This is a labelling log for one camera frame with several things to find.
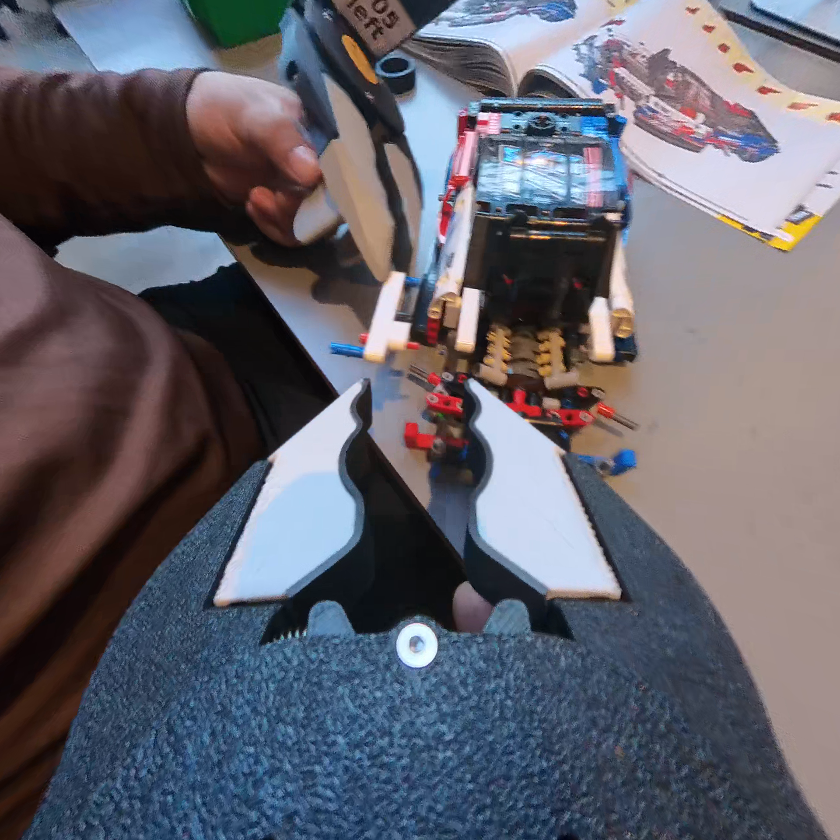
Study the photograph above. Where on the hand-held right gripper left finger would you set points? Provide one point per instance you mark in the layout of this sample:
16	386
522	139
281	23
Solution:
295	518

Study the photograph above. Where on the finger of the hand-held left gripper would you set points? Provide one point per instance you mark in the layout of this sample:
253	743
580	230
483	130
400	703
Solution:
361	184
405	197

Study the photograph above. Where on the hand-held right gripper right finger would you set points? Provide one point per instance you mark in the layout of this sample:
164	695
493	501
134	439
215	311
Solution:
544	518

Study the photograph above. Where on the white brick beam piece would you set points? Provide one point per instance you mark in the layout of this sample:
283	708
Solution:
384	315

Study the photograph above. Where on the toy brick race car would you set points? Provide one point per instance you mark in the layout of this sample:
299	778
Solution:
544	216

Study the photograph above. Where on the person's left forearm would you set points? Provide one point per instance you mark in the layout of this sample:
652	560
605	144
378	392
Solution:
98	144

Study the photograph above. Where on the grey desk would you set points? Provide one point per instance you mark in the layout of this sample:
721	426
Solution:
722	394

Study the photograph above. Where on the person's right hand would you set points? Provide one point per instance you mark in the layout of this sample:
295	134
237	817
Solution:
472	607

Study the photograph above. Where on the person's left hand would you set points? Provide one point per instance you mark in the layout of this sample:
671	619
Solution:
243	131

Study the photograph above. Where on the green box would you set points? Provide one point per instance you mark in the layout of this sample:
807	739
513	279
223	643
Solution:
233	19

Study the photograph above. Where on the brown sweater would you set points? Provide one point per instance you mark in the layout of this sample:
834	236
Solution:
98	426

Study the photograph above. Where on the instruction booklet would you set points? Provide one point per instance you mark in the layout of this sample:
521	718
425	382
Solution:
689	98

